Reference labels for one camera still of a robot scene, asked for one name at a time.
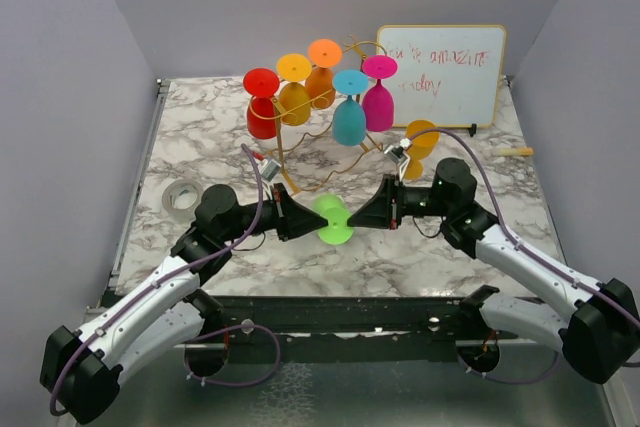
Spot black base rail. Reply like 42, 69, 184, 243
99, 291, 521, 366

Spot green wine glass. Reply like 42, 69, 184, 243
313, 194, 354, 245

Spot red wine glass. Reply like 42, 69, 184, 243
243, 68, 280, 140

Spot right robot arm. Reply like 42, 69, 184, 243
348, 158, 639, 384

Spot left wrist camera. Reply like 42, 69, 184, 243
254, 153, 281, 183

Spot yellow wine glass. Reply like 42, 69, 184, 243
404, 120, 440, 180

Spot whiteboard marker pen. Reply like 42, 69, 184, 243
491, 147, 534, 157

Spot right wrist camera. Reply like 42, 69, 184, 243
384, 138, 411, 181

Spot clear tape roll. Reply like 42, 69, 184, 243
161, 178, 204, 222

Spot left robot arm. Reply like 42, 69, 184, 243
40, 183, 328, 424

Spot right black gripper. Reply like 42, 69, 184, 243
347, 174, 452, 230

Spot gold wire glass rack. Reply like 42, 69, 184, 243
245, 35, 386, 194

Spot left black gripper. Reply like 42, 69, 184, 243
222, 183, 330, 243

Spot amber wine glass rear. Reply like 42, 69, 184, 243
276, 53, 312, 126

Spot magenta wine glass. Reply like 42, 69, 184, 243
361, 55, 398, 132

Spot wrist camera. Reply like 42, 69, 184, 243
254, 153, 281, 183
384, 138, 411, 181

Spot teal wine glass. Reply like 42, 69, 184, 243
332, 69, 368, 146

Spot orange wine glass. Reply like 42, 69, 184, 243
305, 39, 342, 110

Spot small whiteboard with writing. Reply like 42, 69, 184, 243
377, 24, 507, 128

